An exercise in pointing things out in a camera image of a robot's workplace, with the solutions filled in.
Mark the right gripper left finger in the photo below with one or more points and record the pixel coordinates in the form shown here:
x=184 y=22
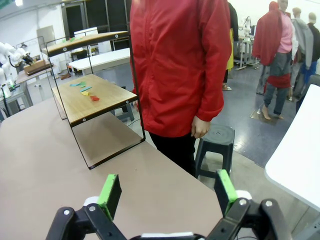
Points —
x=110 y=195

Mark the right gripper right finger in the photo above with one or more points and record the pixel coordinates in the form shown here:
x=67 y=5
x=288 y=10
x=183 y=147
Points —
x=226 y=190

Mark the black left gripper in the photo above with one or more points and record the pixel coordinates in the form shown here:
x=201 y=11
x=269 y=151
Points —
x=27 y=59

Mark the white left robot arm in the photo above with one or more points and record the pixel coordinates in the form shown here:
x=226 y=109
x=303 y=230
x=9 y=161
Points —
x=5 y=57

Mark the person's left forearm red sleeve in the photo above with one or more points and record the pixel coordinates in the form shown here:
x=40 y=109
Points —
x=212 y=100

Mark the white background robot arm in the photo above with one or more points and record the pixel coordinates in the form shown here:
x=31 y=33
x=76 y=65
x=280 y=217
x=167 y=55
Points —
x=247 y=25

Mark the person's left hand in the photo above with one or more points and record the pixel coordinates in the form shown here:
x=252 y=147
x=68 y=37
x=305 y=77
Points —
x=200 y=128

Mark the brown wooden crate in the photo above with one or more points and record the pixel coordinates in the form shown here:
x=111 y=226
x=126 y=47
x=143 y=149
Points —
x=37 y=66

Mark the background work table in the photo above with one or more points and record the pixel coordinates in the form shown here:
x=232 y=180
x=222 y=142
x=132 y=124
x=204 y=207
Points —
x=27 y=76

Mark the grey cabinet panel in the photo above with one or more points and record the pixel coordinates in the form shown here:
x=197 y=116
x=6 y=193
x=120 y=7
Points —
x=45 y=35

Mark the black plastic stool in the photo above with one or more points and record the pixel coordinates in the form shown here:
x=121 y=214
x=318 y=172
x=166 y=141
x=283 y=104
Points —
x=217 y=140

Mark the blue paper scrap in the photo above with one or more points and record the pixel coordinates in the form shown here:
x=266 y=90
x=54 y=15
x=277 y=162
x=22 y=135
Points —
x=73 y=85
x=86 y=89

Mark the green paper scrap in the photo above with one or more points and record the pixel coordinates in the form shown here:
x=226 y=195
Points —
x=83 y=84

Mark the white box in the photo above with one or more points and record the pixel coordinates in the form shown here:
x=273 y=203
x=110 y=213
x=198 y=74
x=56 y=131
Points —
x=86 y=31

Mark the yellow paper scrap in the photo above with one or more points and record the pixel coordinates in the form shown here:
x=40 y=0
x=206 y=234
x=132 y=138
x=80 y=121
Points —
x=85 y=93

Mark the white rectangular background table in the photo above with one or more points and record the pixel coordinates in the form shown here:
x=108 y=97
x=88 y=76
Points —
x=100 y=60

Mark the white table with rounded corner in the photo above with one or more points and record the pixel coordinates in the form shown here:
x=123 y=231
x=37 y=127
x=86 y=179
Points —
x=295 y=155

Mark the red paper scrap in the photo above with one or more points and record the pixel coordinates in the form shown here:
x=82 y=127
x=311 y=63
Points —
x=95 y=98

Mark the background person in yellow apron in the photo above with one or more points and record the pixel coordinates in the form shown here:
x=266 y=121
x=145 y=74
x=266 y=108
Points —
x=230 y=60

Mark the person in red jacket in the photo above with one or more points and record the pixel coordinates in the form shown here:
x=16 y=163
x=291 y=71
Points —
x=175 y=62

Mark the figure in red hooded garment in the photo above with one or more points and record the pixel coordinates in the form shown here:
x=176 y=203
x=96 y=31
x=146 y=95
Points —
x=267 y=37

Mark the mannequin in pink shirt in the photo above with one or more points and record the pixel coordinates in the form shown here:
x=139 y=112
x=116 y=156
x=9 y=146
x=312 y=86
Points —
x=285 y=37

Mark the mannequin in grey hoodie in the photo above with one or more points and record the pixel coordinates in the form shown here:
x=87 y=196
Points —
x=303 y=37

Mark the mannequin in black top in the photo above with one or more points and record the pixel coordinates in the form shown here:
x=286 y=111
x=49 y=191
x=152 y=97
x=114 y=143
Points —
x=315 y=42

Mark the grey robot pedestal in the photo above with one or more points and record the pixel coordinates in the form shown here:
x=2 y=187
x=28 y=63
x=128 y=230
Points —
x=17 y=97

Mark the flat mannequin base plate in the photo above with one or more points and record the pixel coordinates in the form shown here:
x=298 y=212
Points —
x=260 y=116

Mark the black frame wooden shelf rack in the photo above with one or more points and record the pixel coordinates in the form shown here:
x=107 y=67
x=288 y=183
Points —
x=100 y=97

